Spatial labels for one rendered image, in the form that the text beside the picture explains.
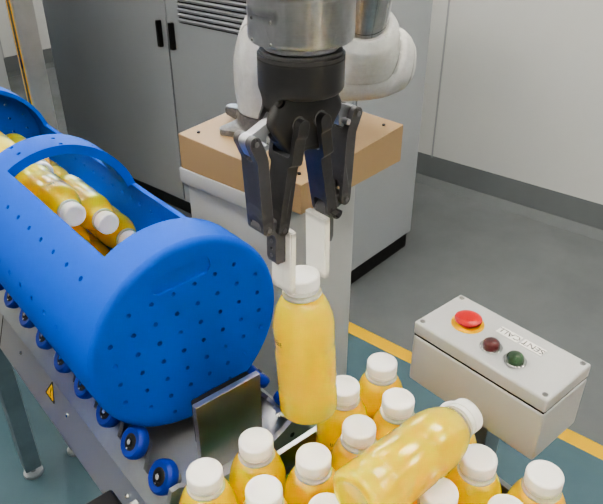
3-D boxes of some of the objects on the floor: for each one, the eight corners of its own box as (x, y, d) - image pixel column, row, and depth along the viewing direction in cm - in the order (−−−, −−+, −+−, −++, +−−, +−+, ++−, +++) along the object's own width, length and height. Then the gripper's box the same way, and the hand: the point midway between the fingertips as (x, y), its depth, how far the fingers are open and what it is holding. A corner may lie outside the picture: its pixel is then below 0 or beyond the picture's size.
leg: (39, 462, 206) (-10, 300, 173) (46, 473, 202) (-2, 309, 170) (21, 471, 202) (-32, 308, 170) (28, 483, 199) (-25, 318, 166)
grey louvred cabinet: (139, 141, 442) (107, -100, 368) (409, 244, 323) (441, -82, 248) (69, 165, 407) (18, -96, 333) (343, 291, 288) (357, -73, 213)
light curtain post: (96, 342, 257) (-10, -169, 170) (103, 350, 253) (-2, -170, 166) (81, 349, 254) (-34, -170, 166) (88, 356, 250) (-27, -170, 162)
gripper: (342, 23, 61) (335, 239, 74) (192, 51, 52) (212, 294, 64) (401, 37, 57) (383, 266, 69) (247, 71, 47) (258, 330, 60)
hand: (301, 251), depth 65 cm, fingers closed on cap, 4 cm apart
